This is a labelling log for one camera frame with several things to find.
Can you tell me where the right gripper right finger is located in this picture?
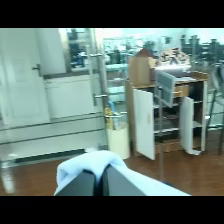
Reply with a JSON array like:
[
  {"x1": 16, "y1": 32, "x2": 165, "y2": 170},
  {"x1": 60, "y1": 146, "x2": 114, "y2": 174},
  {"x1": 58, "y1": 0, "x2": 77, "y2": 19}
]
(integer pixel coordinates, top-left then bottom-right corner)
[{"x1": 101, "y1": 163, "x2": 148, "y2": 197}]

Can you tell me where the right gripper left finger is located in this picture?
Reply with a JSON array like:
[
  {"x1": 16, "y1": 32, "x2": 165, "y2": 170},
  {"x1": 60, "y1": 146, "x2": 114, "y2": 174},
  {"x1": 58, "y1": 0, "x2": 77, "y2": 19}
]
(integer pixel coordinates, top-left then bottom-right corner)
[{"x1": 54, "y1": 169, "x2": 99, "y2": 197}]

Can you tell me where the light blue T-shirt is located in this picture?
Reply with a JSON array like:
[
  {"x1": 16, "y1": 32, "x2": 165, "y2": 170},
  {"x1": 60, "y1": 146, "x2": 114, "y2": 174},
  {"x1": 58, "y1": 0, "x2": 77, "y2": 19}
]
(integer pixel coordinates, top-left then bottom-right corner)
[{"x1": 54, "y1": 149, "x2": 191, "y2": 197}]

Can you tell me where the cream waste bin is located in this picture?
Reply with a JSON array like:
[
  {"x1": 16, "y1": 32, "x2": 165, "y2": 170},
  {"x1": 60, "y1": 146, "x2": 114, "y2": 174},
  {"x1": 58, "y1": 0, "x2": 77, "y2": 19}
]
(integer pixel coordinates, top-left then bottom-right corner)
[{"x1": 105, "y1": 122, "x2": 131, "y2": 161}]

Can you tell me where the wooden shelf cabinet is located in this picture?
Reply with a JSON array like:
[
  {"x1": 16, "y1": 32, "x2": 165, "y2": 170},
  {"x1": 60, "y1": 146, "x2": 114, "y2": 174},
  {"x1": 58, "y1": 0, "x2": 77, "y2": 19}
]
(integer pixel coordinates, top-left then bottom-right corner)
[{"x1": 125, "y1": 71, "x2": 210, "y2": 161}]

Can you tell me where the white door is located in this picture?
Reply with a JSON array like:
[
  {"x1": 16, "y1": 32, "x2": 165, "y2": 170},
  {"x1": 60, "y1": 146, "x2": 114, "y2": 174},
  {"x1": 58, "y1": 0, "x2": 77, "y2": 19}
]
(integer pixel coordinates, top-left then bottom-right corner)
[{"x1": 0, "y1": 28, "x2": 52, "y2": 127}]

